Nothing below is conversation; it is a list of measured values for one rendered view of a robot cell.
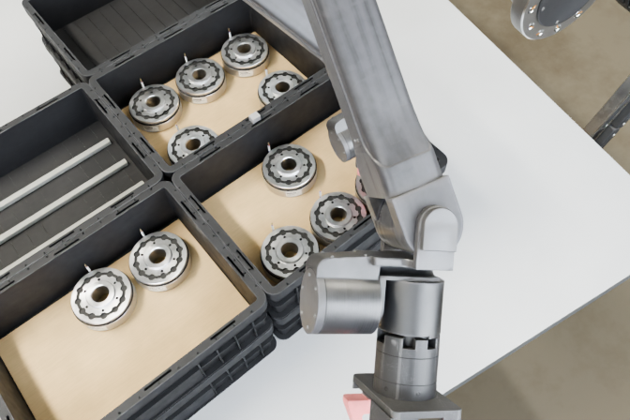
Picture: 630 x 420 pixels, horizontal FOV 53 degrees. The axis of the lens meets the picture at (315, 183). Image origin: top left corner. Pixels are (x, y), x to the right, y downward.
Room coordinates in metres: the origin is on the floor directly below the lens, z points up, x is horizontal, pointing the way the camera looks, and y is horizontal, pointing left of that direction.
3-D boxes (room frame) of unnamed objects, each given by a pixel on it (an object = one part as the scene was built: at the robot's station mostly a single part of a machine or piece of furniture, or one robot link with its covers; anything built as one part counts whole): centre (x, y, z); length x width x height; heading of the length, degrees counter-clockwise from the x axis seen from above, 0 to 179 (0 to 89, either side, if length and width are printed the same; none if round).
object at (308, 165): (0.67, 0.05, 0.86); 0.10 x 0.10 x 0.01
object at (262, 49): (0.98, 0.13, 0.86); 0.10 x 0.10 x 0.01
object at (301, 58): (0.85, 0.19, 0.87); 0.40 x 0.30 x 0.11; 127
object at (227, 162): (0.61, 0.01, 0.87); 0.40 x 0.30 x 0.11; 127
